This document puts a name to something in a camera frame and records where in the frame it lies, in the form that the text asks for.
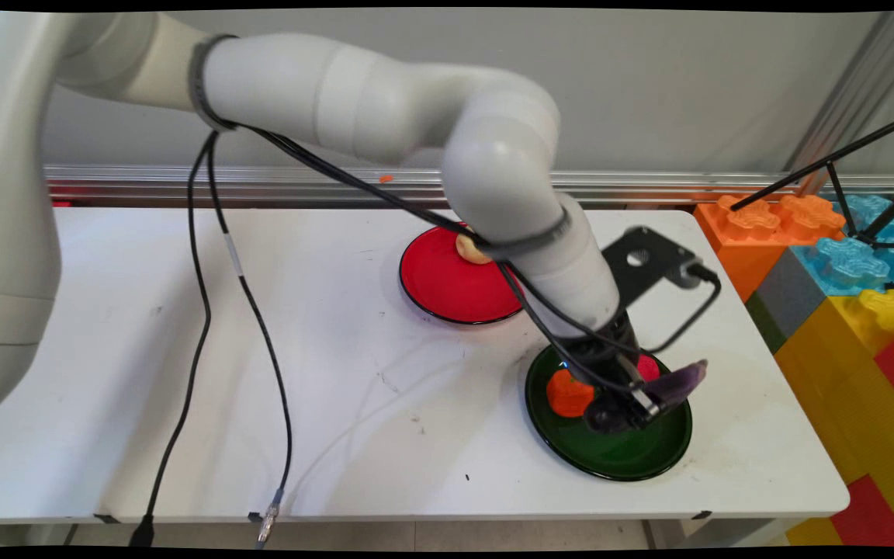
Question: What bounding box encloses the black tripod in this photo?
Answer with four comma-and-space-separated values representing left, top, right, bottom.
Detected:
730, 109, 894, 251

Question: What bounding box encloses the yellow giant toy brick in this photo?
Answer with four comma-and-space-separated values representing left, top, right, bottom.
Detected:
774, 290, 894, 548

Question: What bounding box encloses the orange toy fruit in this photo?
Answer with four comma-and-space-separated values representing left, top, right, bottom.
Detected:
546, 369, 595, 418

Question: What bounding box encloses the grey giant toy brick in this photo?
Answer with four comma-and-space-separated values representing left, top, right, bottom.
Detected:
756, 248, 828, 339

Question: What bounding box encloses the orange giant toy brick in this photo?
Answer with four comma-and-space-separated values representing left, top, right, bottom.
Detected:
694, 194, 847, 304

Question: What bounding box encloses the pale yellow toy pear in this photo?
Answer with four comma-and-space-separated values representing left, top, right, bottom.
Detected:
456, 233, 494, 266

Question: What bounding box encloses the purple toy eggplant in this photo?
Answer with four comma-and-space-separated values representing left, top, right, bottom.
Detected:
583, 359, 708, 434

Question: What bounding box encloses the red round plate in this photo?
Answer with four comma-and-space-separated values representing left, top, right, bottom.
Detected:
399, 225, 527, 325

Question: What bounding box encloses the blue giant toy brick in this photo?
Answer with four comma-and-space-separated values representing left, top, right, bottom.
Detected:
792, 194, 894, 300

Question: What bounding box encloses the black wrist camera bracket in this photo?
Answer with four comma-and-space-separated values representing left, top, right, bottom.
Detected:
601, 225, 719, 308

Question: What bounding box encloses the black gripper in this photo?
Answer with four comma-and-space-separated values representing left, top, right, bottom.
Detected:
563, 309, 662, 428

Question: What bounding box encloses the aluminium profile rail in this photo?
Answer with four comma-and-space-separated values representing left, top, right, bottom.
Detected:
43, 163, 894, 209

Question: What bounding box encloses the dark green giant toy brick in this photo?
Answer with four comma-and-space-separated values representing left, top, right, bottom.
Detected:
745, 291, 788, 355

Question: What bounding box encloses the dark green round plate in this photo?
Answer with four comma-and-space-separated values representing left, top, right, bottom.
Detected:
525, 342, 694, 482

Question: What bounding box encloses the black cable with black plug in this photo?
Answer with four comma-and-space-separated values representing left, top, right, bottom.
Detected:
129, 124, 626, 548

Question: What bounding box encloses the black cable with silver connector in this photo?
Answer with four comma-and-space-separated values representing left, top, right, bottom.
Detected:
205, 124, 723, 548

